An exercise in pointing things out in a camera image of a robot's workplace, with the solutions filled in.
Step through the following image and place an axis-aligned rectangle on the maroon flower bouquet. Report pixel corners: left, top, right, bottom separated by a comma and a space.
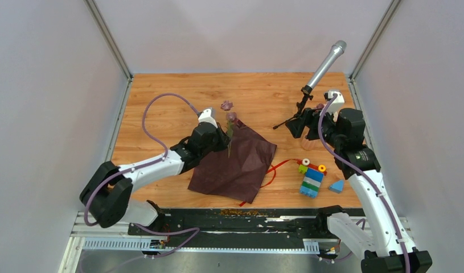
188, 120, 277, 203

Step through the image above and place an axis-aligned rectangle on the red ribbon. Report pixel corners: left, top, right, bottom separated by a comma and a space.
237, 158, 301, 208

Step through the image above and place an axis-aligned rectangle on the blue triangular toy block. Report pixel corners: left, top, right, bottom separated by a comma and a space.
329, 180, 345, 193

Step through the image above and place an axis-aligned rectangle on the pink ribbed vase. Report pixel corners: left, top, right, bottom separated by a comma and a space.
301, 137, 323, 151

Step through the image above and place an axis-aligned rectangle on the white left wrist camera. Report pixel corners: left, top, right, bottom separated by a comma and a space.
198, 107, 218, 128

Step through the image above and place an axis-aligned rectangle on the colourful toy block stack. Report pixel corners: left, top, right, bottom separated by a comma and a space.
297, 158, 327, 198

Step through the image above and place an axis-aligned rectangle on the mauve rose stem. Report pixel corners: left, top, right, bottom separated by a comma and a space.
220, 100, 236, 157
227, 111, 239, 124

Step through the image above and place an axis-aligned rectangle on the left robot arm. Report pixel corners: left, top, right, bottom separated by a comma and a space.
79, 122, 231, 235

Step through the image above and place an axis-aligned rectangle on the black tripod stand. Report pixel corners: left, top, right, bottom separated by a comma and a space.
273, 85, 313, 130

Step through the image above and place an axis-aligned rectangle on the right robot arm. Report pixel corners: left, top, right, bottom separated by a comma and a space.
285, 108, 433, 272

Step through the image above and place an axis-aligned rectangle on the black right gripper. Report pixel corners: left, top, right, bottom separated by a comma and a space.
285, 106, 343, 148

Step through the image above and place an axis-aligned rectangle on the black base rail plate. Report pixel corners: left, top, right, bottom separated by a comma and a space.
128, 208, 339, 249

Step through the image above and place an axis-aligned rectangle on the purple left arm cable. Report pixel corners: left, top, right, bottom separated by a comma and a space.
83, 93, 200, 228

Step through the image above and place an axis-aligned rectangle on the silver microphone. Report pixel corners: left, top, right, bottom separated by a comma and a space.
305, 40, 347, 94

